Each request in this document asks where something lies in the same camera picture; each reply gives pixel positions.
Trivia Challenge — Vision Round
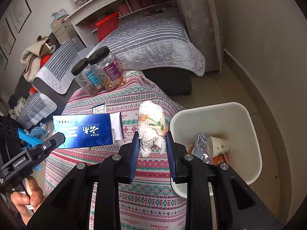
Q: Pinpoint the floral napkin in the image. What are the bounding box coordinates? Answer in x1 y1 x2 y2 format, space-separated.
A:
137 100 167 158

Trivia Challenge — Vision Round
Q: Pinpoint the floral paper cup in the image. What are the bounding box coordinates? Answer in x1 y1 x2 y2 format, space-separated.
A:
208 136 230 157

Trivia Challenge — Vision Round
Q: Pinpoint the blue white paper card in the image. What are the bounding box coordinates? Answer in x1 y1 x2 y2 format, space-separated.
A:
92 103 107 114

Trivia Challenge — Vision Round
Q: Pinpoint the dark blue carton box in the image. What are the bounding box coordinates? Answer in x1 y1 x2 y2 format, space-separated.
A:
53 112 124 149

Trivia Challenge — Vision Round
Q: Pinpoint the clear plastic water bottle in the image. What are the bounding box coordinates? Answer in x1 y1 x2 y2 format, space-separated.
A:
191 133 213 165

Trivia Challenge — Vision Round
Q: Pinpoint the red instant noodle cup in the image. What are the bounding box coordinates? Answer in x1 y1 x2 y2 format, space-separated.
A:
213 154 229 166

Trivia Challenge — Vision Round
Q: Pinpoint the white plastic trash bin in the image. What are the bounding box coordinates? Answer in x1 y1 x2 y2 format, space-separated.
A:
170 102 262 185

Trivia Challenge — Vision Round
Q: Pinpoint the person left hand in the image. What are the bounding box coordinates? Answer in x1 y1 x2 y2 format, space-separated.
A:
10 176 46 225

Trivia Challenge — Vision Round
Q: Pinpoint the blue plastic stool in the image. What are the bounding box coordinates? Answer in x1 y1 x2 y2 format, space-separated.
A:
18 128 42 172

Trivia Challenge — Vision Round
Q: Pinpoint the blue plush toy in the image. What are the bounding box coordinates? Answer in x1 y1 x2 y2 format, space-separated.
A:
29 122 50 138

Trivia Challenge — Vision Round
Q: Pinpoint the patterned handmade tablecloth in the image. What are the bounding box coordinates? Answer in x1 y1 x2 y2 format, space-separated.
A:
44 70 188 230

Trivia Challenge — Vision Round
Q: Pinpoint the dark sofa with quilt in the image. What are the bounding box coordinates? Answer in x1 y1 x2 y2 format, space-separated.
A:
8 37 85 129

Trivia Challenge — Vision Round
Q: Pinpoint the teal label snack jar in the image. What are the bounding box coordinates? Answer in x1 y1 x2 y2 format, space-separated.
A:
71 58 104 97

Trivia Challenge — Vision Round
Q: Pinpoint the purple label nut jar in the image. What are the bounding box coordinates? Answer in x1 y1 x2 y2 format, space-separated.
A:
87 46 125 91

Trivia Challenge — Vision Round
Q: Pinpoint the beige folded blanket pile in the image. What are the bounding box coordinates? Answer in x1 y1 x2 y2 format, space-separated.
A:
20 36 56 83

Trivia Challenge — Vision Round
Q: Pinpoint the grey quilted bed cover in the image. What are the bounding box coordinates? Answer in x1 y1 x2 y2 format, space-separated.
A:
94 12 205 76

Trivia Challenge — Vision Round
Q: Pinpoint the red cushion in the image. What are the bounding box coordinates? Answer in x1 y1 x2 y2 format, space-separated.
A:
96 12 120 42

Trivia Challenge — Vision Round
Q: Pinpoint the grey lace curtain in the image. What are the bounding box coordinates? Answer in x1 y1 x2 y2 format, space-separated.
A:
177 0 224 72

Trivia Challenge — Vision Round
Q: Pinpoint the white bookshelf headboard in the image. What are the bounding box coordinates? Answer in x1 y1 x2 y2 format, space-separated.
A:
67 0 178 47

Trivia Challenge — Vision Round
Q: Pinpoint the framed wall picture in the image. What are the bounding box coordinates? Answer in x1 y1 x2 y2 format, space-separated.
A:
9 0 32 33
1 18 16 55

